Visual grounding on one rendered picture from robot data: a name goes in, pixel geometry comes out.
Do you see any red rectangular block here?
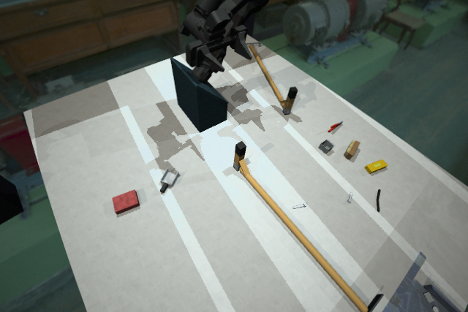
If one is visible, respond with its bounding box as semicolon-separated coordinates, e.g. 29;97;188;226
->
112;190;140;215

